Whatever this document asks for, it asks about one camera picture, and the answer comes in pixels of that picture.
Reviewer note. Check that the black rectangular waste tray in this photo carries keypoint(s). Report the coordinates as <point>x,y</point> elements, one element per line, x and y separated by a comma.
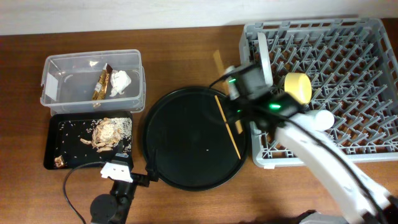
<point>55,120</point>

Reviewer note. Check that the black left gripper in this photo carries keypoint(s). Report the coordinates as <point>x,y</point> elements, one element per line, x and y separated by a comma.
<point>151,168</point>

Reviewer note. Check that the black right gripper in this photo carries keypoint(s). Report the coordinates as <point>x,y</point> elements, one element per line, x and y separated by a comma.
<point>230,116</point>

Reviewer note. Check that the light blue cup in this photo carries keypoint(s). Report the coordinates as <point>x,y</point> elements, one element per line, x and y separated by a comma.
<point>321,119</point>

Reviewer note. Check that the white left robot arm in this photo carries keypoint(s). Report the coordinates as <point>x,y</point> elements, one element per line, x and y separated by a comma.
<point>114,206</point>

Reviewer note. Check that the grey ceramic plate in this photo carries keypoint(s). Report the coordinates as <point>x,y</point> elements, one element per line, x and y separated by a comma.
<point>265,60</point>

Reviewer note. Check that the grey plastic dishwasher rack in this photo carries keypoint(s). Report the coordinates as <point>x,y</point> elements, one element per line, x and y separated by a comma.
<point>353,72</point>

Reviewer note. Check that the gold snack wrapper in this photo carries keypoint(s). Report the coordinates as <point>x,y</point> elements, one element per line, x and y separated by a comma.
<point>102,84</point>

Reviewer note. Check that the yellow bowl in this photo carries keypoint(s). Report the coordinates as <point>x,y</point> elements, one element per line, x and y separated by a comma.
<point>298,85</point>

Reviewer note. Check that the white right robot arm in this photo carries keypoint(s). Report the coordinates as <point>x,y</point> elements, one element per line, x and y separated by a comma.
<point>361,199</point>

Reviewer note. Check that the clear plastic waste bin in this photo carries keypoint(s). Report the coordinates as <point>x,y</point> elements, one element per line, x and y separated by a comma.
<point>69,82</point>

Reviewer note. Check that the food scraps pile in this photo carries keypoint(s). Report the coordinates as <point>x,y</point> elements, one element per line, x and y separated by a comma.
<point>90,140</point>

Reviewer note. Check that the black object at bottom edge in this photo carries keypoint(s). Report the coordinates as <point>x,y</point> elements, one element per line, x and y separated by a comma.
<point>314,217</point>

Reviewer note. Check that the white tissue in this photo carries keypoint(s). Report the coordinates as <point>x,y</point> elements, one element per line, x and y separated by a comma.
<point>120,80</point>

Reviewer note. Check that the round black serving tray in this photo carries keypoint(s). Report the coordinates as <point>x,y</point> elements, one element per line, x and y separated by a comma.
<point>184,134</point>

